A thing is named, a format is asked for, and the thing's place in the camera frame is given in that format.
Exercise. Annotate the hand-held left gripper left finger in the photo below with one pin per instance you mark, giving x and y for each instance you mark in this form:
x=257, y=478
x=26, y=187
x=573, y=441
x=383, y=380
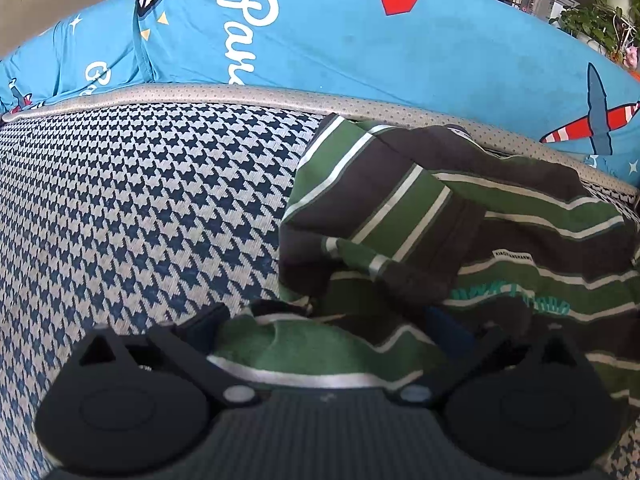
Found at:
x=205, y=326

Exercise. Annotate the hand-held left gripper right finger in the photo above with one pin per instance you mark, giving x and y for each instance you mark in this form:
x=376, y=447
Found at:
x=450, y=335

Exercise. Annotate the green brown striped shirt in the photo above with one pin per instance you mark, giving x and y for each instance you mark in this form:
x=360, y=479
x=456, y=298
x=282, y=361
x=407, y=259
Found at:
x=450, y=210

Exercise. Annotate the houndstooth sofa seat mat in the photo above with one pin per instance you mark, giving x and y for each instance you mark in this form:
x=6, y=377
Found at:
x=125, y=210

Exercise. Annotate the pink flower ornament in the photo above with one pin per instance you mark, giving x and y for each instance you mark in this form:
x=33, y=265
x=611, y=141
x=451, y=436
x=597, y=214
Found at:
x=631, y=56

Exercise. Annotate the white box appliance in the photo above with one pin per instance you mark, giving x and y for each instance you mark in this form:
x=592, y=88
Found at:
x=550, y=1

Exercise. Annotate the potted green plant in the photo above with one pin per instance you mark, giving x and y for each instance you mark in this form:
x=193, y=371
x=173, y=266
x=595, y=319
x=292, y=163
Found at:
x=590, y=15

